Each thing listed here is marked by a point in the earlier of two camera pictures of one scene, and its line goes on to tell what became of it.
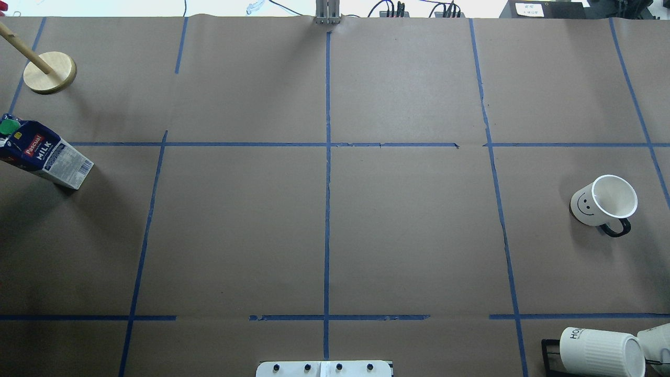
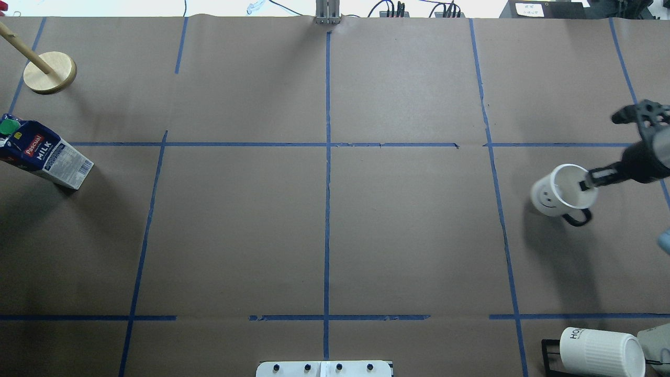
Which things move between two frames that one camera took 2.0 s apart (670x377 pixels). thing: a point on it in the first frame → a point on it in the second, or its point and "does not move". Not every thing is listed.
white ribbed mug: x=588 y=353 does not move
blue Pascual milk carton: x=28 y=144 does not move
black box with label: x=545 y=9 does not move
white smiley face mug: x=607 y=202 → x=560 y=194
